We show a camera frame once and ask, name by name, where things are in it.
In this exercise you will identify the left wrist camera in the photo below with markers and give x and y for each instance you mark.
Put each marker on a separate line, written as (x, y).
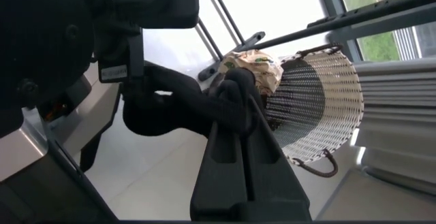
(112, 72)

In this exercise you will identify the cream printed garment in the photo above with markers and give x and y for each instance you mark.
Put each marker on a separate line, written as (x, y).
(255, 69)

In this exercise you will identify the white laundry basket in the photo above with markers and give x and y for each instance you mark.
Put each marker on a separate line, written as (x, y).
(340, 98)

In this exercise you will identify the black clothes rack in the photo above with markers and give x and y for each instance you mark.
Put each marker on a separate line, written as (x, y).
(340, 19)

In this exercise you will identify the window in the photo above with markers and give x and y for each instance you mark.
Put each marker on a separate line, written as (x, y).
(385, 26)

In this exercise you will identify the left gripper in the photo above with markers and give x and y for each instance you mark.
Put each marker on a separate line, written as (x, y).
(153, 2)

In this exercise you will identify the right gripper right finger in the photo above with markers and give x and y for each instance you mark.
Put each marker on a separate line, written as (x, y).
(276, 183)

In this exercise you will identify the black garment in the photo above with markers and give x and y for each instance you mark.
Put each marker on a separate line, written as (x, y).
(184, 108)

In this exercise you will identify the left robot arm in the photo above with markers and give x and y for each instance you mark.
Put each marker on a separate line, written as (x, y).
(41, 30)

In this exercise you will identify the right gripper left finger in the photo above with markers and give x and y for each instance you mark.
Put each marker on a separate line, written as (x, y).
(218, 176)

